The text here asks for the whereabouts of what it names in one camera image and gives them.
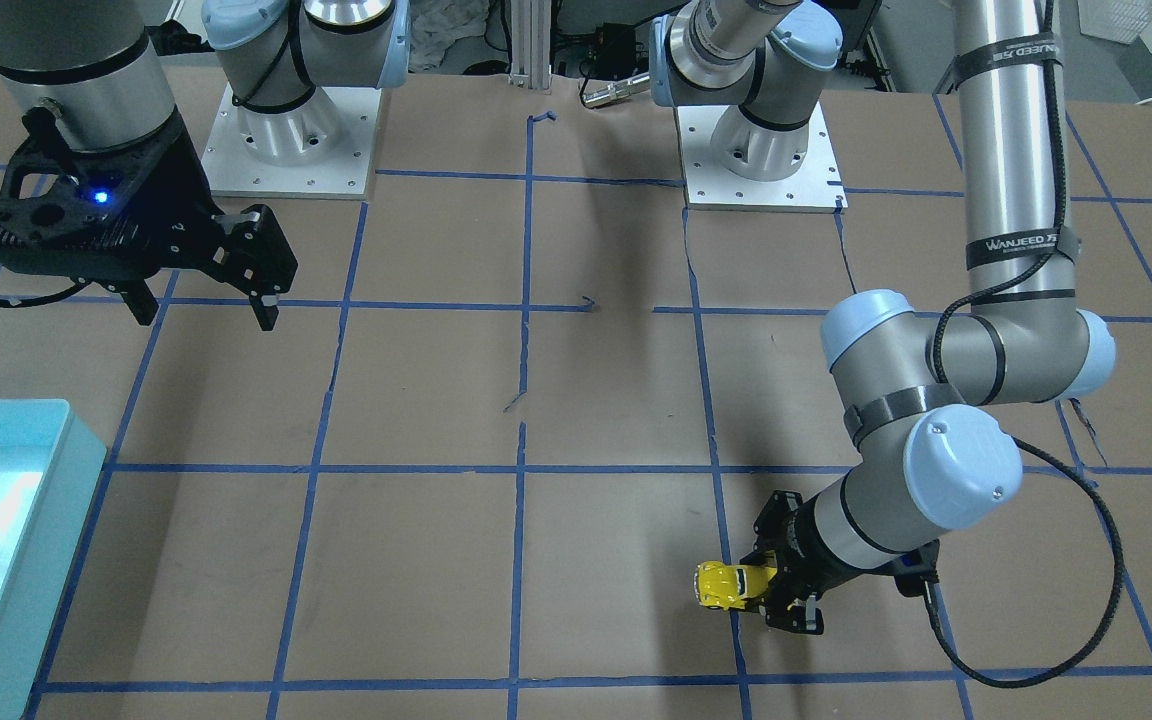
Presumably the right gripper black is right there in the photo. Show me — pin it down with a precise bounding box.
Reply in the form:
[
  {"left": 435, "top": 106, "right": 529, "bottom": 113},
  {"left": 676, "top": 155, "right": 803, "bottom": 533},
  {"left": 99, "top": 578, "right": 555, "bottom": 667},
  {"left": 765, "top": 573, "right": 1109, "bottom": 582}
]
[{"left": 0, "top": 106, "right": 298, "bottom": 331}]

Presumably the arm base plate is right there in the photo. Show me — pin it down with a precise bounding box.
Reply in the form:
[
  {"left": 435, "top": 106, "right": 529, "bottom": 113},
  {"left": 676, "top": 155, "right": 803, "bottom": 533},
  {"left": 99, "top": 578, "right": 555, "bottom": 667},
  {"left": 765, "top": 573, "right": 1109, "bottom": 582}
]
[
  {"left": 200, "top": 88, "right": 385, "bottom": 200},
  {"left": 675, "top": 103, "right": 849, "bottom": 213}
]

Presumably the black braided cable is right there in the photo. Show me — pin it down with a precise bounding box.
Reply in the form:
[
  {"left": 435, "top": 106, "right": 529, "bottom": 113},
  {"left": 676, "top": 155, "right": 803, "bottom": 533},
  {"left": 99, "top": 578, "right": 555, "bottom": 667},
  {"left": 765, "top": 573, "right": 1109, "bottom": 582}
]
[{"left": 920, "top": 0, "right": 1127, "bottom": 689}]

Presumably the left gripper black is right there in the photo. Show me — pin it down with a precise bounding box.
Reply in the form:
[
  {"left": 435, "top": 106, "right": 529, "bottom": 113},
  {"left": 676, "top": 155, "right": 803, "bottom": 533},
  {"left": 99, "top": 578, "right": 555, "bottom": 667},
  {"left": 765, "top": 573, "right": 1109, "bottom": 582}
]
[{"left": 751, "top": 488, "right": 941, "bottom": 635}]

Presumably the teal plastic storage bin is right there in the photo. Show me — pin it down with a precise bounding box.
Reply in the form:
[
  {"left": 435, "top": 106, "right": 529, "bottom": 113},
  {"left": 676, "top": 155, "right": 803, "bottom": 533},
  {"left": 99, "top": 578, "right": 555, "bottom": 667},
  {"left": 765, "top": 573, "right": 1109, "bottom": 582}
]
[{"left": 0, "top": 397, "right": 106, "bottom": 719}]

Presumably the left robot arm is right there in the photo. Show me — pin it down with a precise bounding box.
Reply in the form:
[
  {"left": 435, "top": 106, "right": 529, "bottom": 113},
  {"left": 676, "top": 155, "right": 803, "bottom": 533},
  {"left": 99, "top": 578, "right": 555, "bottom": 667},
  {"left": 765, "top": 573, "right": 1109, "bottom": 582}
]
[{"left": 735, "top": 1, "right": 1116, "bottom": 635}]

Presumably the yellow beetle toy car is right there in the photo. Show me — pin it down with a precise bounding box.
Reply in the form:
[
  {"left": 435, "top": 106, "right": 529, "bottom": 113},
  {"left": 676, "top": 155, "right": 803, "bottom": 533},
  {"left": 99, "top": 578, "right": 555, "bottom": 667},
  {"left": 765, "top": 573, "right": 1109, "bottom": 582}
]
[{"left": 692, "top": 561, "right": 778, "bottom": 612}]

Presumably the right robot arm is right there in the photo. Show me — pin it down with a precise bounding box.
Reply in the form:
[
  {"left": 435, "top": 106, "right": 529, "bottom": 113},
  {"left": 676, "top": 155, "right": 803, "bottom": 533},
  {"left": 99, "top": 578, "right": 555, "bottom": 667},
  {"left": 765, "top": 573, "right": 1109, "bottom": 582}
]
[{"left": 0, "top": 1, "right": 410, "bottom": 331}]

